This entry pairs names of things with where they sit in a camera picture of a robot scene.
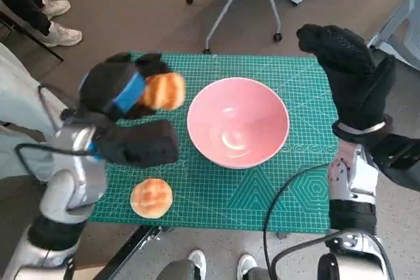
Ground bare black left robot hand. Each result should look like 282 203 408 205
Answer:
79 50 171 121

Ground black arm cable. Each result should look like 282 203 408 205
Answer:
263 163 396 280
14 83 99 184

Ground tan wooden board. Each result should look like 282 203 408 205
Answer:
73 262 109 280

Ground person with grey knees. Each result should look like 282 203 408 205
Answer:
157 249 280 280

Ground black stand leg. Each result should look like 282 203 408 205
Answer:
0 9 65 62

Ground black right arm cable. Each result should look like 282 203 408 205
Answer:
263 163 396 280

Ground pink bowl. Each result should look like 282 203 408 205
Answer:
186 77 290 170

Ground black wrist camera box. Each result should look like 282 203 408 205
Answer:
364 134 420 192
93 119 180 165

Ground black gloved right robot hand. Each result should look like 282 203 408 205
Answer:
295 24 396 130

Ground long toy bread loaf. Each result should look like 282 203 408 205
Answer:
139 71 187 110

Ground round toy bread bun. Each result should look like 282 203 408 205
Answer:
130 178 174 219

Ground black metal table rail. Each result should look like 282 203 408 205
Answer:
96 225 175 280

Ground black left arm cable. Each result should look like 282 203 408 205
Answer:
14 83 99 184

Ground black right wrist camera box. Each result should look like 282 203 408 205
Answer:
364 134 420 192

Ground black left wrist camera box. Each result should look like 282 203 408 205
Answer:
93 119 180 165

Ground grey mesh chair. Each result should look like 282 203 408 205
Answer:
367 0 420 71

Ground green cutting mat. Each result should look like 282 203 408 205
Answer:
87 52 339 233

